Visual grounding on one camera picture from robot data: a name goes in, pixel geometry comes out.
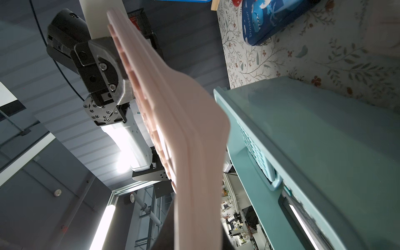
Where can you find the blue dinosaur pencil case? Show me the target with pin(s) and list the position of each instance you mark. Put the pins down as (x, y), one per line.
(261, 19)

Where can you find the black wire wall basket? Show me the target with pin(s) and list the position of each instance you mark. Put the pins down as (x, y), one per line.
(140, 20)

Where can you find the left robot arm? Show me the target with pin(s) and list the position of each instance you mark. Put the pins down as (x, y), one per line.
(65, 31)

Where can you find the teal calculator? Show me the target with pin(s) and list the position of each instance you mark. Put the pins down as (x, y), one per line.
(263, 166)

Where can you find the black calculator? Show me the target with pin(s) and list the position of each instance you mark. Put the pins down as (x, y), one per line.
(305, 227)

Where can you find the pink calculator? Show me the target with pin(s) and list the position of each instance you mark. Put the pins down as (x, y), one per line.
(189, 131)

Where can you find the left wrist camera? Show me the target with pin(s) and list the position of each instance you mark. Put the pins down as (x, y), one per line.
(95, 14)

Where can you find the mint green storage box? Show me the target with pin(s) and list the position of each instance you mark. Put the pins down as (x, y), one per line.
(340, 157)

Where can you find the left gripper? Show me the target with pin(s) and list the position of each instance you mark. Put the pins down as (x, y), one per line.
(100, 67)

